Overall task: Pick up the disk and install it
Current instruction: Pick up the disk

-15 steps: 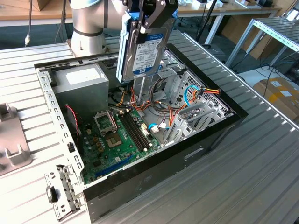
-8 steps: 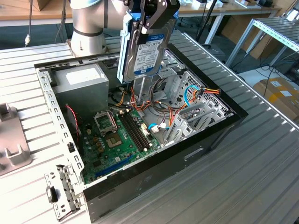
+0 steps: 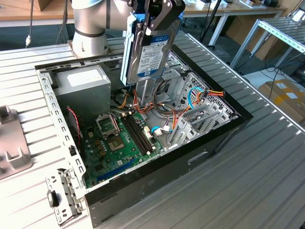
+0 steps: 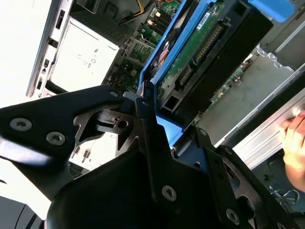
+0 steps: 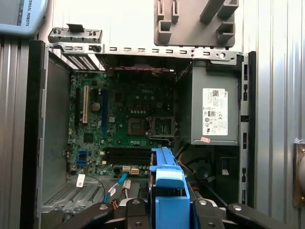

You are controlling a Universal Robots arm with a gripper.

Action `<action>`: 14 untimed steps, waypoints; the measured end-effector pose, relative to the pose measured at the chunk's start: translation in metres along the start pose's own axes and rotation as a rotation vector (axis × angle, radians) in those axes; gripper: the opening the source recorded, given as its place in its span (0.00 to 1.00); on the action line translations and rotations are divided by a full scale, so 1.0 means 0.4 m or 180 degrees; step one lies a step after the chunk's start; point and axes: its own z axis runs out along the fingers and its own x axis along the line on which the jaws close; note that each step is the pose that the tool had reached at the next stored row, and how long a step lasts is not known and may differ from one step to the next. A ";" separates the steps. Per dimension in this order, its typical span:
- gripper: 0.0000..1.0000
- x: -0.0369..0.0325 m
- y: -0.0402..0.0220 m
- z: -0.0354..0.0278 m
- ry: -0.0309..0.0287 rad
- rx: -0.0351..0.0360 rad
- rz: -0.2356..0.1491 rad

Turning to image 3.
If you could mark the black PC case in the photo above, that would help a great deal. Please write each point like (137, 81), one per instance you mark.
(166, 181)

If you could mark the small cardboard box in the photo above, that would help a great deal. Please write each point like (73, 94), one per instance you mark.
(43, 4)

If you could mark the black RAM slot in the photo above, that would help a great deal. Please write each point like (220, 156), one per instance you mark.
(136, 134)
(133, 134)
(143, 134)
(139, 134)

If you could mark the hard disk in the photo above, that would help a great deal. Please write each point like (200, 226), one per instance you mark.
(152, 59)

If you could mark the metal slat shelf table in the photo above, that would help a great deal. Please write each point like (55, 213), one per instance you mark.
(281, 28)

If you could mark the wooden desk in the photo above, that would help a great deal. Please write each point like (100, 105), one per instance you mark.
(238, 10)

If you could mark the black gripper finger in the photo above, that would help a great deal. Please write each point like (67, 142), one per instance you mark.
(134, 6)
(166, 16)

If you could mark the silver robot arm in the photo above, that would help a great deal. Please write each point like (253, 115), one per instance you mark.
(88, 23)

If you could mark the perforated metal disk bay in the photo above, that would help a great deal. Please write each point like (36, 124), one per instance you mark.
(209, 124)

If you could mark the green motherboard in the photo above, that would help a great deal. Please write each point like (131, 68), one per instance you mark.
(112, 159)

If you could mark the grey parts rack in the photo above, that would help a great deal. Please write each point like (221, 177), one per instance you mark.
(12, 138)

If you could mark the blue expansion slot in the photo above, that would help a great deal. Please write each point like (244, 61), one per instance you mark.
(118, 169)

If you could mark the CPU socket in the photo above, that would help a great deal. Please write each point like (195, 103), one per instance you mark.
(115, 144)

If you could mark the large labelled cardboard box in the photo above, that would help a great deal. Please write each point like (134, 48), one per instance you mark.
(281, 100)

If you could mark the black case fan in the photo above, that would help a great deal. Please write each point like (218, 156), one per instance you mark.
(74, 133)

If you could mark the metal optical drive cage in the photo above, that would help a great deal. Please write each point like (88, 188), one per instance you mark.
(145, 93)

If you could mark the grey power supply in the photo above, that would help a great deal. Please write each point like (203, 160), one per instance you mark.
(83, 95)

